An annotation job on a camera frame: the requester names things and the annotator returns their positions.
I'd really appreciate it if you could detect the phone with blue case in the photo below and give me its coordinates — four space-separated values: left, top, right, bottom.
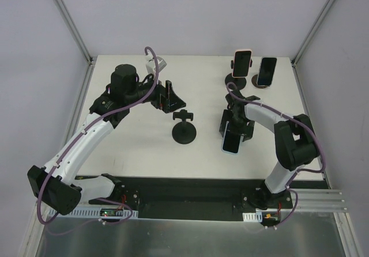
221 122 241 154

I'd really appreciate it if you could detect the black clamp phone stand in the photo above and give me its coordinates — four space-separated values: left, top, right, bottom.
224 59 253 90

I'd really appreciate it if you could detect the brown base phone stand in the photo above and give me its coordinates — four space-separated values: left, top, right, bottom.
250 74 270 89

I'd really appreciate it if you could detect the phone with pink case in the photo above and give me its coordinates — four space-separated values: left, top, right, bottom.
232 49 252 78

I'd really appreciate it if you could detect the phone with clear case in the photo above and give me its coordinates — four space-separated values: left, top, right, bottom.
257 57 277 86

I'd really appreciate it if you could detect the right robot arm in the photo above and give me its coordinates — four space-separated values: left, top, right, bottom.
219 90 322 210

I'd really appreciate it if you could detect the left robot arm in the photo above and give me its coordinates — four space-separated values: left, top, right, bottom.
27 61 186 215

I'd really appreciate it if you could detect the right circuit board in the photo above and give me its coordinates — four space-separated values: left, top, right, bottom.
242 210 281 223

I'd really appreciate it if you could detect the circuit board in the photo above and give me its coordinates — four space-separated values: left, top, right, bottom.
100 208 138 220
242 210 281 223

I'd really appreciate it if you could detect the left circuit board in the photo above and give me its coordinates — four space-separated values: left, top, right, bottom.
100 208 138 220

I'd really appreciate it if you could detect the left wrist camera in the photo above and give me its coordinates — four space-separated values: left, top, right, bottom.
145 54 167 75

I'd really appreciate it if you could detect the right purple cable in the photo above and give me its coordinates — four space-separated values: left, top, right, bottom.
226 81 327 232

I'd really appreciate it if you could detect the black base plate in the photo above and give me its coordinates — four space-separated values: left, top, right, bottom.
86 175 292 220

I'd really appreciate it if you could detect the left aluminium frame post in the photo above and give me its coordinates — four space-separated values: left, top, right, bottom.
53 0 93 65

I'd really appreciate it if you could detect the aluminium frame post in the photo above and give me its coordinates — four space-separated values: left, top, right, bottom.
291 0 337 67
53 0 93 65

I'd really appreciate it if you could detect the right aluminium frame post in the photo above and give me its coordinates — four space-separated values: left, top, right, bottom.
291 0 337 67

